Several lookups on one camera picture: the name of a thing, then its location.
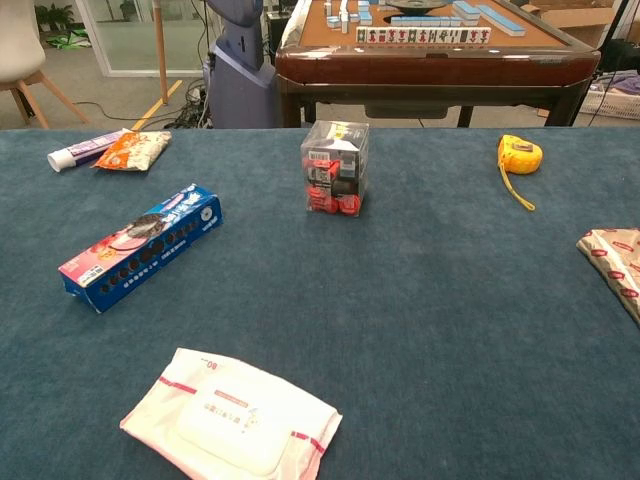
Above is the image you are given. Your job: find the white purple toothpaste tube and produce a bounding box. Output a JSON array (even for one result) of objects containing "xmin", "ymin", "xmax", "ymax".
[{"xmin": 47, "ymin": 127, "xmax": 134, "ymax": 174}]

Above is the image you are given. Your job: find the row of upright mahjong tiles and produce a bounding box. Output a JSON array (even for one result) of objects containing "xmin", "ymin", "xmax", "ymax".
[{"xmin": 355, "ymin": 25, "xmax": 492, "ymax": 45}]

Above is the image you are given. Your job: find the brown mahjong table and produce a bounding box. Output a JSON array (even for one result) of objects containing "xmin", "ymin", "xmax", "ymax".
[{"xmin": 274, "ymin": 0, "xmax": 602, "ymax": 129}]

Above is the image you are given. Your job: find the clear box of red items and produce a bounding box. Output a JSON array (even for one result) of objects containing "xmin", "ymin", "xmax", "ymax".
[{"xmin": 300, "ymin": 120, "xmax": 371, "ymax": 218}]

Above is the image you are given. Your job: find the orange white snack bag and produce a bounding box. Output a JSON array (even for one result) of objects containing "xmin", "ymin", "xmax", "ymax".
[{"xmin": 92, "ymin": 130, "xmax": 173, "ymax": 173}]

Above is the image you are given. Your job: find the beige red printed bag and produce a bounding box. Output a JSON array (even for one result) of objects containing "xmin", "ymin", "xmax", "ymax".
[{"xmin": 575, "ymin": 228, "xmax": 640, "ymax": 327}]

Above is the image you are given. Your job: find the yellow tape measure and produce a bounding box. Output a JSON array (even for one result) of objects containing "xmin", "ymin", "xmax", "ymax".
[{"xmin": 496, "ymin": 134, "xmax": 544, "ymax": 212}]

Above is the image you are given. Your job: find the blue cookie box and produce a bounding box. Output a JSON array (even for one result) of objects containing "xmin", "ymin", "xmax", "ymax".
[{"xmin": 58, "ymin": 182, "xmax": 224, "ymax": 315}]

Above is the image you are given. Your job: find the white wet wipes pack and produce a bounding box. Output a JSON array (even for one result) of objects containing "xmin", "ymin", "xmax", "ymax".
[{"xmin": 119, "ymin": 347, "xmax": 344, "ymax": 480}]

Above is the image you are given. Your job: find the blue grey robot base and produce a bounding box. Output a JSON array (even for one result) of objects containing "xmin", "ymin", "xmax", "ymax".
[{"xmin": 204, "ymin": 0, "xmax": 281, "ymax": 130}]

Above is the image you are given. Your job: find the white chair with wooden legs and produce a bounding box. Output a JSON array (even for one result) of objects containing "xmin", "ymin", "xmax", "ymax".
[{"xmin": 0, "ymin": 0, "xmax": 91, "ymax": 130}]

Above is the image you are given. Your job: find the cardboard box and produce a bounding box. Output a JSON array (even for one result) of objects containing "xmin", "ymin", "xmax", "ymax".
[{"xmin": 529, "ymin": 0, "xmax": 628, "ymax": 49}]

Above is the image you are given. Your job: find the wooden pole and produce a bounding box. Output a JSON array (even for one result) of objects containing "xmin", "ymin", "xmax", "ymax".
[{"xmin": 152, "ymin": 0, "xmax": 170, "ymax": 106}]

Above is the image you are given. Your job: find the white plastic basket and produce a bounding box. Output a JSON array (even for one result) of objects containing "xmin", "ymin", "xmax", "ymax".
[{"xmin": 577, "ymin": 82, "xmax": 640, "ymax": 121}]

